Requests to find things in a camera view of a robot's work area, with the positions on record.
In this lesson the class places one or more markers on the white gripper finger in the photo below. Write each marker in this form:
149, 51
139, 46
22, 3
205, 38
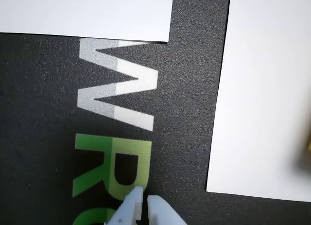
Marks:
162, 214
131, 208

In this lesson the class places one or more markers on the white paper marked home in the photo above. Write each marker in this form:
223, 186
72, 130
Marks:
262, 89

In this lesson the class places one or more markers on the dark grey printed mat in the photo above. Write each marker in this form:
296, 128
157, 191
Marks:
189, 113

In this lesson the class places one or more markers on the white paper marked one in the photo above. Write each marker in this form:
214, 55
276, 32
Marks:
85, 13

